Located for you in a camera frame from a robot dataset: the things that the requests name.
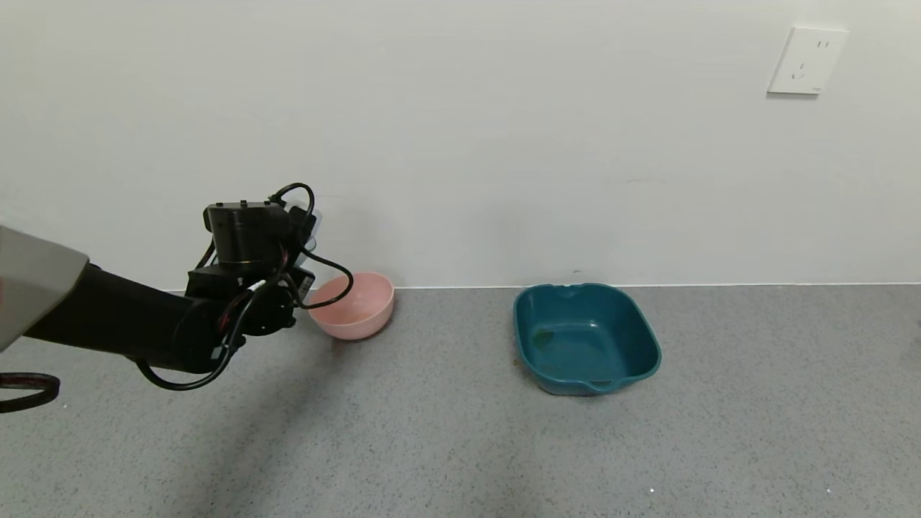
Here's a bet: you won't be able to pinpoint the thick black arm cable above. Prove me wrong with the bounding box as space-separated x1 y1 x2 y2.
0 372 61 414

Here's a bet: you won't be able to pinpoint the white wall socket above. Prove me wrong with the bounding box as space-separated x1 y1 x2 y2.
767 27 848 96

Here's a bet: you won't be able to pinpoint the thin black labelled cable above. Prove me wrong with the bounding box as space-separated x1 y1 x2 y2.
135 277 268 392

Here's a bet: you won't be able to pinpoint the pink plastic bowl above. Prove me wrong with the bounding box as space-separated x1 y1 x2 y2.
308 271 395 341

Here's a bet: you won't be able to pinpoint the black camera cable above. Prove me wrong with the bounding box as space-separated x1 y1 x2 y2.
269 183 355 311

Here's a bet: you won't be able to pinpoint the teal plastic basin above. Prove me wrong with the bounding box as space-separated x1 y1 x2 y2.
513 283 662 396

